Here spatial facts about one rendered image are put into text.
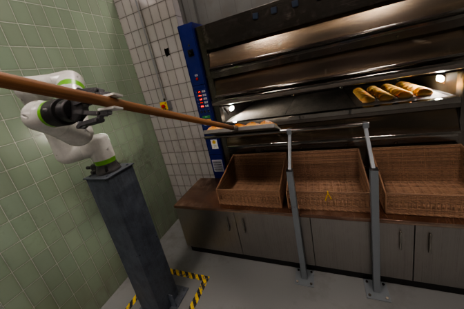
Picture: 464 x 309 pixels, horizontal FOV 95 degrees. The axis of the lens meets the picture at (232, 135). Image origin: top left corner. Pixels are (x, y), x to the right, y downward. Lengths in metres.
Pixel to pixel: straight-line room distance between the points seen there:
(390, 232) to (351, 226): 0.22
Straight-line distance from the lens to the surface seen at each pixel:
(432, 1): 2.02
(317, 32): 1.90
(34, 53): 2.14
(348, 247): 1.88
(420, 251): 1.92
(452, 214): 1.85
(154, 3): 2.46
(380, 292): 2.09
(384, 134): 2.03
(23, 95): 1.41
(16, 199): 1.98
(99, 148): 1.53
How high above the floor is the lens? 1.63
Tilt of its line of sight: 16 degrees down
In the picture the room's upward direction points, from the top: 12 degrees counter-clockwise
